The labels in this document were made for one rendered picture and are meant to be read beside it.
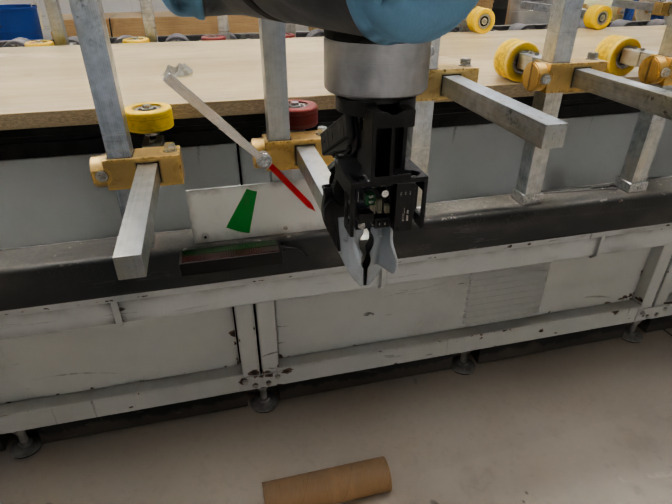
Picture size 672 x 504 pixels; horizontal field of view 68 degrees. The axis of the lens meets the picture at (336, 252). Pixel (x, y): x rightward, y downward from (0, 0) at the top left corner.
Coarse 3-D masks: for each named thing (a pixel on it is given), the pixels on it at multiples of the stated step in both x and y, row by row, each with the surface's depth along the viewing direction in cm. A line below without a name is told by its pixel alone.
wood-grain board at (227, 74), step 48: (0, 48) 145; (48, 48) 145; (144, 48) 145; (192, 48) 145; (240, 48) 145; (288, 48) 145; (480, 48) 145; (576, 48) 145; (0, 96) 95; (48, 96) 95; (144, 96) 95; (240, 96) 95; (288, 96) 95
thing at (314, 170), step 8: (296, 152) 82; (304, 152) 79; (312, 152) 79; (304, 160) 76; (312, 160) 76; (320, 160) 76; (304, 168) 76; (312, 168) 73; (320, 168) 73; (304, 176) 77; (312, 176) 71; (320, 176) 71; (328, 176) 71; (312, 184) 71; (320, 184) 68; (312, 192) 72; (320, 192) 66; (320, 200) 67; (320, 208) 68; (368, 232) 56; (360, 240) 55
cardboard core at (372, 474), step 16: (352, 464) 120; (368, 464) 120; (384, 464) 120; (272, 480) 117; (288, 480) 116; (304, 480) 116; (320, 480) 116; (336, 480) 116; (352, 480) 117; (368, 480) 117; (384, 480) 118; (272, 496) 113; (288, 496) 113; (304, 496) 114; (320, 496) 114; (336, 496) 115; (352, 496) 116
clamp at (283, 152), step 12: (300, 132) 85; (312, 132) 85; (252, 144) 81; (264, 144) 81; (276, 144) 81; (288, 144) 82; (300, 144) 82; (312, 144) 82; (252, 156) 84; (276, 156) 82; (288, 156) 83; (324, 156) 84; (288, 168) 84
